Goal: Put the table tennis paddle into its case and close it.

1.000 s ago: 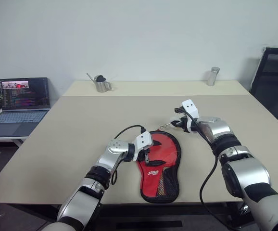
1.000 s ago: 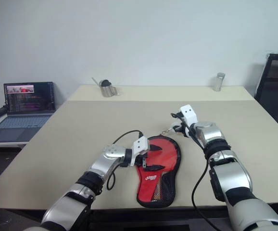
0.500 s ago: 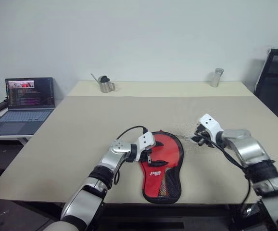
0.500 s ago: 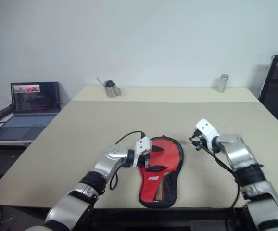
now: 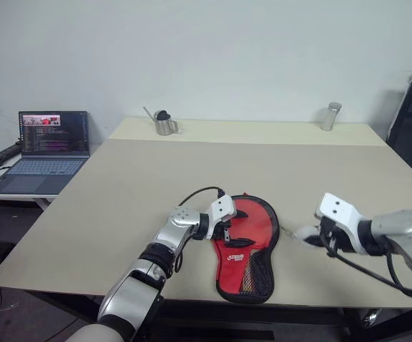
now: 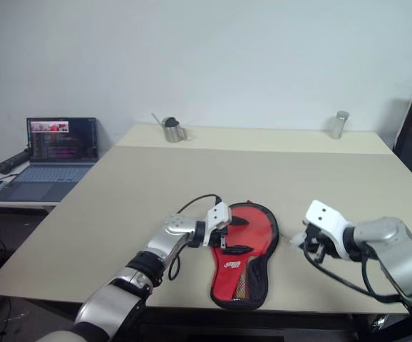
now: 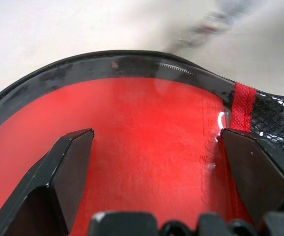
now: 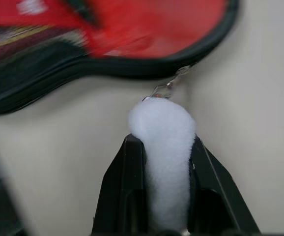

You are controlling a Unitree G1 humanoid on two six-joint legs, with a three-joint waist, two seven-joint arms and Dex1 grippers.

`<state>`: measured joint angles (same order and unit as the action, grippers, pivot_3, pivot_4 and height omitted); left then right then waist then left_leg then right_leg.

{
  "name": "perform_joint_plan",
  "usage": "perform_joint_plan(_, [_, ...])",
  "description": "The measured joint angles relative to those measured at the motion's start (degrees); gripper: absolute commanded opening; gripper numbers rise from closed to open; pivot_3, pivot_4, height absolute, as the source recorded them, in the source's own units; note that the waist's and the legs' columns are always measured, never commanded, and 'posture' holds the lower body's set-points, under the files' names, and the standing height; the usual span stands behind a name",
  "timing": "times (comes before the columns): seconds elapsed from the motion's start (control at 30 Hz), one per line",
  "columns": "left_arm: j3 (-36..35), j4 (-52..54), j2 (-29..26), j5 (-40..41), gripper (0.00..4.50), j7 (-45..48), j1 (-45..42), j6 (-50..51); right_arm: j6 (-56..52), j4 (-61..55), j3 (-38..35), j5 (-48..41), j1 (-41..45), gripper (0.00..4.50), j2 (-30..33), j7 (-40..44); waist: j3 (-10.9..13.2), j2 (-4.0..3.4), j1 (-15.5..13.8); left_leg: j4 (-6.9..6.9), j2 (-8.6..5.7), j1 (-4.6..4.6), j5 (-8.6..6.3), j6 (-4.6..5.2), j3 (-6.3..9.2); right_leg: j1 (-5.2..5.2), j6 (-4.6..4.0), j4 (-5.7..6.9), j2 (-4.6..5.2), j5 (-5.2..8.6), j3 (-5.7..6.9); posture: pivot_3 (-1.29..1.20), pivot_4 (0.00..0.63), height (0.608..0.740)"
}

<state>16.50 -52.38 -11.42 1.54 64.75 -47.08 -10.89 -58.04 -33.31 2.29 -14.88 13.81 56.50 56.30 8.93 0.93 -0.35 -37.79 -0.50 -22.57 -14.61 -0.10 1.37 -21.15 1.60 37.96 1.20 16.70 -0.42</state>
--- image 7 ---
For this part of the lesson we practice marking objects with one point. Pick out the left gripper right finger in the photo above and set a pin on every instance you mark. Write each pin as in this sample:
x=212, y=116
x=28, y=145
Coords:
x=257, y=177

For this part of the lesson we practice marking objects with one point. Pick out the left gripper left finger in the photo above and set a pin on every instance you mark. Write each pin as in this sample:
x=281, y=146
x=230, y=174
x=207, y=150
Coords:
x=48, y=177

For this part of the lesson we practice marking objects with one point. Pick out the black red mesh paddle case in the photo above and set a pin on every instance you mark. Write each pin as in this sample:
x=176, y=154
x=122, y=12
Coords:
x=242, y=103

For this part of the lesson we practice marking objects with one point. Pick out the red table tennis paddle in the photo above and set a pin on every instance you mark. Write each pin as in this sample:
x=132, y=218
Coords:
x=144, y=137

